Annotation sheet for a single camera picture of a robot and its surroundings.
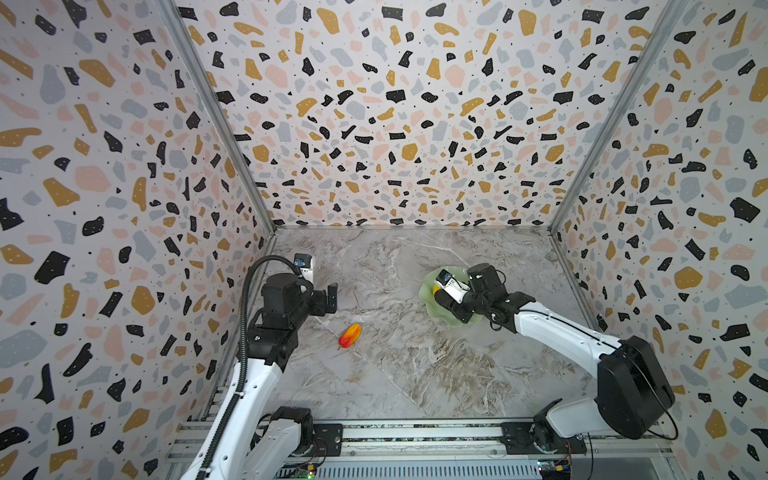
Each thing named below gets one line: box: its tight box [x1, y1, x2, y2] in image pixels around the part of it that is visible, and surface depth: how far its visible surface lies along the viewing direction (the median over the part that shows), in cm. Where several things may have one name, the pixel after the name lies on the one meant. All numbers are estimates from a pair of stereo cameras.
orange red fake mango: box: [338, 323, 363, 349], surface depth 92 cm
